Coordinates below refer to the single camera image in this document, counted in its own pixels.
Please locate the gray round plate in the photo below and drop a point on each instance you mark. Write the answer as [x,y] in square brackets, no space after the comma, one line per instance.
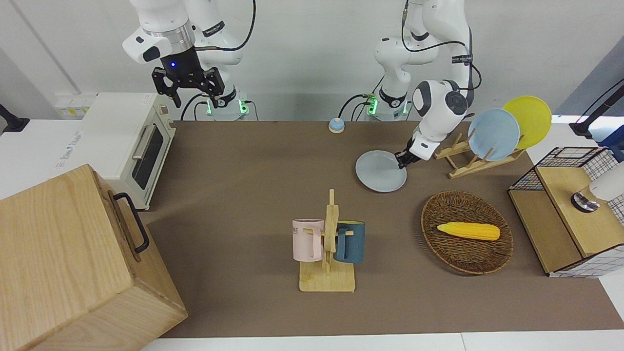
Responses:
[380,173]

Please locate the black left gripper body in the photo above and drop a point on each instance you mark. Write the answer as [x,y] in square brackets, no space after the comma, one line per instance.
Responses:
[408,153]

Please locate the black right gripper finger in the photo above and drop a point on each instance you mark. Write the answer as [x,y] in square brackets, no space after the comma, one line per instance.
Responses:
[176,100]
[217,99]

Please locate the blue bell on wooden base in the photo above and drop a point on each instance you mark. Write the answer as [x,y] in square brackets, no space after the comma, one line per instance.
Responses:
[336,126]

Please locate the dark blue mug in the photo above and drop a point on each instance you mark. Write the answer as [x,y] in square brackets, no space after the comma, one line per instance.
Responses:
[352,243]

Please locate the light blue plate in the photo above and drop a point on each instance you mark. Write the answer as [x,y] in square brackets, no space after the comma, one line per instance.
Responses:
[493,134]

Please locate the brown table mat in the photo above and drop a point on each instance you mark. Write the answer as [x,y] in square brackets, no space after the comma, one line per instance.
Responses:
[243,170]

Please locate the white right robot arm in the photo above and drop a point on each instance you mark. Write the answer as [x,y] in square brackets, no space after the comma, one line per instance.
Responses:
[161,19]

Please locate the white toaster oven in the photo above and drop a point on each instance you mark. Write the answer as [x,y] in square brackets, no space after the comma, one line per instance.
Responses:
[112,131]

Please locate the wooden dish rack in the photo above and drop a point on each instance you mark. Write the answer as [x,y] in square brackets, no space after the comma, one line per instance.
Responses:
[468,165]

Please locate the black camera stand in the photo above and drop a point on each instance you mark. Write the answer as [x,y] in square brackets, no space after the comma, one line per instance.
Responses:
[12,124]
[582,127]

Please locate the wooden mug rack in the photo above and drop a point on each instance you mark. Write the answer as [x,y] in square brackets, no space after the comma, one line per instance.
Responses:
[327,280]

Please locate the large wooden box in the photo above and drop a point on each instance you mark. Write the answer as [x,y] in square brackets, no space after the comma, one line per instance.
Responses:
[63,263]

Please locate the pink mug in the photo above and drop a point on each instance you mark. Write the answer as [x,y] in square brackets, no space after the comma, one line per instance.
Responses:
[306,241]

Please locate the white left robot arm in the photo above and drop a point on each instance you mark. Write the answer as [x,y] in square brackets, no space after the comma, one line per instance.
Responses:
[438,105]

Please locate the yellow plate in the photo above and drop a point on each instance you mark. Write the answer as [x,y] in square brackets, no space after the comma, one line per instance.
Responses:
[534,117]

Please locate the yellow corn cob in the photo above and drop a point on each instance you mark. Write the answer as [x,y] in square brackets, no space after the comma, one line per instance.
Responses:
[468,231]

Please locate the blue object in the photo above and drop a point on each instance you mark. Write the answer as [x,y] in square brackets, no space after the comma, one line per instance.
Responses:
[613,144]

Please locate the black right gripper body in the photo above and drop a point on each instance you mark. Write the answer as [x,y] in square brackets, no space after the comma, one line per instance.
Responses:
[183,66]

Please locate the brown wicker basket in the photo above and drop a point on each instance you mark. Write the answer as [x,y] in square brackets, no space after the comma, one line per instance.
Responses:
[458,253]

